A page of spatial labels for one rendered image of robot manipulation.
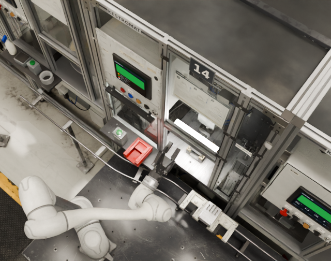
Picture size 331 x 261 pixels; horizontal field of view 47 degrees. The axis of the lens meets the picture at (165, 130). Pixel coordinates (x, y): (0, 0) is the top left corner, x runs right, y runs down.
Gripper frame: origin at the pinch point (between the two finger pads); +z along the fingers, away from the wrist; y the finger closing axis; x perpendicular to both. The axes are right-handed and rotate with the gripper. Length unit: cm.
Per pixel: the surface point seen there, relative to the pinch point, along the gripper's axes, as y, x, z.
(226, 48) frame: 51, -40, 42
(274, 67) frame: 40, -58, 45
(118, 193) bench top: -30, 47, -42
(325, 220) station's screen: -16, -87, 7
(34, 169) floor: -36, 161, -73
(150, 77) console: 47, -3, 20
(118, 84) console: 34.2, 32.2, 13.4
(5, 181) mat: -23, 168, -95
